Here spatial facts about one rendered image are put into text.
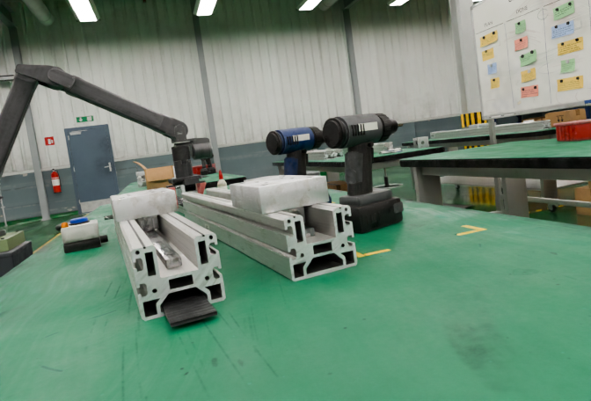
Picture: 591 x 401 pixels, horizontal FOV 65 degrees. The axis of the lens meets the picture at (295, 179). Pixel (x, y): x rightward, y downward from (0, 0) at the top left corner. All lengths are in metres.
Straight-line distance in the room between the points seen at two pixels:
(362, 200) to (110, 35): 12.02
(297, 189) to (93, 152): 11.72
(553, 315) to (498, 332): 0.06
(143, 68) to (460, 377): 12.31
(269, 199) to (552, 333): 0.39
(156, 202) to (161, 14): 12.02
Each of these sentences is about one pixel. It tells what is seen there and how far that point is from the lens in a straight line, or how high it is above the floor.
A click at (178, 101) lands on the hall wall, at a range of 12.42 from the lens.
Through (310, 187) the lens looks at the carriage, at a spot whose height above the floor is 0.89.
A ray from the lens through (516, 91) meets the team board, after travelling 4.15.
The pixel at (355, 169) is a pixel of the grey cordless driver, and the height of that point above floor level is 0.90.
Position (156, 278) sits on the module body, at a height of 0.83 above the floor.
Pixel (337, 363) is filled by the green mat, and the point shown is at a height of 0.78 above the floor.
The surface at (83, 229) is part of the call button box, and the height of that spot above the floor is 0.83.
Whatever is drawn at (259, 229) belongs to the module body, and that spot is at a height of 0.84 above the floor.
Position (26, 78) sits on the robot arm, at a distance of 1.54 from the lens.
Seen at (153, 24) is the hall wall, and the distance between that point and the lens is 12.76.
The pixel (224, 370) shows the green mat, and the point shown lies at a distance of 0.42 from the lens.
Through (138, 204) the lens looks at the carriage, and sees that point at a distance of 0.88.
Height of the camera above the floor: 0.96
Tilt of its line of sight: 4 degrees down
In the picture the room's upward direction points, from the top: 8 degrees counter-clockwise
